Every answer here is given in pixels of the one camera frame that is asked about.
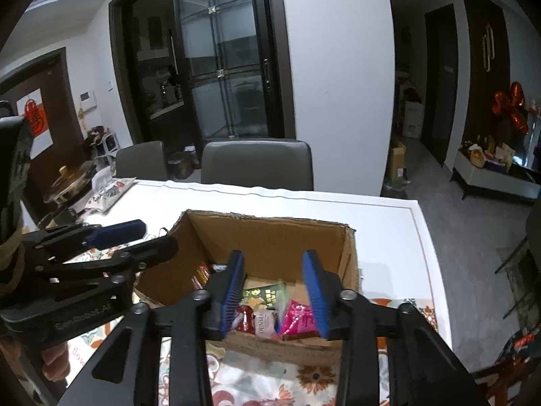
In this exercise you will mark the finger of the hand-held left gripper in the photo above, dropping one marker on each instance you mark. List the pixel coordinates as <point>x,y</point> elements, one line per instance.
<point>152,250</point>
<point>118,233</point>

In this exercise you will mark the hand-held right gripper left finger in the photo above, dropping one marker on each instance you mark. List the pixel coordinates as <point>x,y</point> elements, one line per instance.
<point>232,296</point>

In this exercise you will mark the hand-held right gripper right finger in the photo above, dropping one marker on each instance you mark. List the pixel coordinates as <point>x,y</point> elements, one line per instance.
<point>315,296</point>

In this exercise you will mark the person's left hand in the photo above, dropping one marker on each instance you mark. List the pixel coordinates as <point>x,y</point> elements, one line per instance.
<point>55,361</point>

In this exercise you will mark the pink snack packet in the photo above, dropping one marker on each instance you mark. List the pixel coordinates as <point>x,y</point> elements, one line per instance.
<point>298,319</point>

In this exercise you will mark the orange snack packet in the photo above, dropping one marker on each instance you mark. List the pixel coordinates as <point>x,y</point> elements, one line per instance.
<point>203,275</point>

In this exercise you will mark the printed white bag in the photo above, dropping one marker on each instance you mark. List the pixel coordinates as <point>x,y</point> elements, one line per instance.
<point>110,194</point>

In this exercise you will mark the white snack packet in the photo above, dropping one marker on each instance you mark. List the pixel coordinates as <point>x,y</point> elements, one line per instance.
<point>264,325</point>

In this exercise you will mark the metal hot pot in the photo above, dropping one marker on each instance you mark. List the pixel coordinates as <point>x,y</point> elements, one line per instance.
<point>69,186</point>

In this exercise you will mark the grey dining chair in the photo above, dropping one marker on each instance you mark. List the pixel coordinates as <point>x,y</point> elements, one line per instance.
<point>258,165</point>
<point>141,160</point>

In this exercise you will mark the white shoe shelf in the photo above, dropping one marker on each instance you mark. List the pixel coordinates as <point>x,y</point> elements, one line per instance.
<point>103,148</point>

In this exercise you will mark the dark round pot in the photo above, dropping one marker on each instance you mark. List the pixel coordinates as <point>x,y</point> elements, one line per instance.
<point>182,165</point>

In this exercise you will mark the patterned tile tablecloth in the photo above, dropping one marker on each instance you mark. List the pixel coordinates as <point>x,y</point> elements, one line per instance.
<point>338,207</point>

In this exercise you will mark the brown wooden door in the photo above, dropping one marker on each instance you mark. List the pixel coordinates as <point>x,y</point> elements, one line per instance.
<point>59,135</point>

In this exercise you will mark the red paper door hanging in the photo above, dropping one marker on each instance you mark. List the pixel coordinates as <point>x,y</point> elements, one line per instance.
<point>36,116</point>

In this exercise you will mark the small brown cardboard box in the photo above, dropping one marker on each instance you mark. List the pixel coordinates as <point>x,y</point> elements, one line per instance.
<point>398,158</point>

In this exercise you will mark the white carton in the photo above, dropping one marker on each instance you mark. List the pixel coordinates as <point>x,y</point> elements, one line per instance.
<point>413,119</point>

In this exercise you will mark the brown wooden chair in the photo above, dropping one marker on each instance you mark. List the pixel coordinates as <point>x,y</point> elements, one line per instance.
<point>503,385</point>

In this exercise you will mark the white sideboard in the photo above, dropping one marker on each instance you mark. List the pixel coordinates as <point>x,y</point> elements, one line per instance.
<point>490,179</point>

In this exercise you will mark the dark glass sliding door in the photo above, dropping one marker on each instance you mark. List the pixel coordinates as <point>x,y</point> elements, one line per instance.
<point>228,50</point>

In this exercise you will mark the yellow bag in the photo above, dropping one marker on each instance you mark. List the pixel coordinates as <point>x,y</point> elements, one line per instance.
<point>477,156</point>

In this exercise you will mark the dark chair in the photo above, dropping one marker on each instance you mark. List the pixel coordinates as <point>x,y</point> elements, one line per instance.
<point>526,258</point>

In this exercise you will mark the red foil balloons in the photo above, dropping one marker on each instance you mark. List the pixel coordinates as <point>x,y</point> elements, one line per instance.
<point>515,101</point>

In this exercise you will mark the dark double door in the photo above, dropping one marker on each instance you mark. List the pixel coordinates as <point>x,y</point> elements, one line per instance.
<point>486,72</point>

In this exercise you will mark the white wall intercom panel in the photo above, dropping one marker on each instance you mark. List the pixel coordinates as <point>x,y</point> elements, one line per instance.
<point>88,99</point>

